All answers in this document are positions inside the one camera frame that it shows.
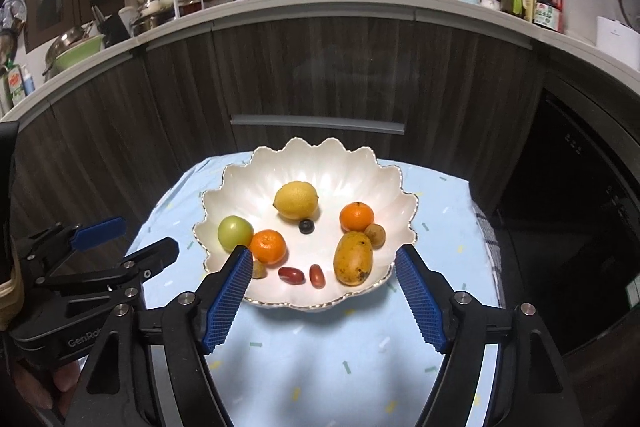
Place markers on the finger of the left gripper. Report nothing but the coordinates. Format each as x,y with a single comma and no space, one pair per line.
149,261
85,238

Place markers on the yellow lemon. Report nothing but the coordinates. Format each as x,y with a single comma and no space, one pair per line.
296,200

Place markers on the dark blueberry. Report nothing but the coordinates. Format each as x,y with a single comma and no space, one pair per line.
306,226

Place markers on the white scalloped ceramic bowl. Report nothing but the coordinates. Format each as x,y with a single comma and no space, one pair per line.
323,222

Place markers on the soy sauce bottle red handle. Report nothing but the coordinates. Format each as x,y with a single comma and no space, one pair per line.
549,14

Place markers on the green apple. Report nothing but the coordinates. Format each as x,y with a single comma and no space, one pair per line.
233,231

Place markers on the brown longan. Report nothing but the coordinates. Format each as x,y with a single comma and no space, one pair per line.
259,270
376,235

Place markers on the left hand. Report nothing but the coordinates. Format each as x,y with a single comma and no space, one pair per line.
47,392

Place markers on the large orange mandarin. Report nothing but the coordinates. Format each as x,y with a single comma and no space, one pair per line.
268,247

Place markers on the green plate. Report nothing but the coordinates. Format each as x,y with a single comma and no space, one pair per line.
76,54

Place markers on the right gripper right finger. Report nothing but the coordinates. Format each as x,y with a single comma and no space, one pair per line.
455,325

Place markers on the yellow mango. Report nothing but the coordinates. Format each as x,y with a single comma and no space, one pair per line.
353,258

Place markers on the small mandarin in bowl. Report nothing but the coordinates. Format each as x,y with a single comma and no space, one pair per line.
356,216

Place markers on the red grape tomato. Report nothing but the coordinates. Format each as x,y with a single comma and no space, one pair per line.
291,275
316,277

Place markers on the grey cabinet drawer handle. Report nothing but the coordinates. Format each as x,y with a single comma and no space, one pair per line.
333,123

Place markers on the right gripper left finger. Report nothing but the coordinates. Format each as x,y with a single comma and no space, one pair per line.
193,325

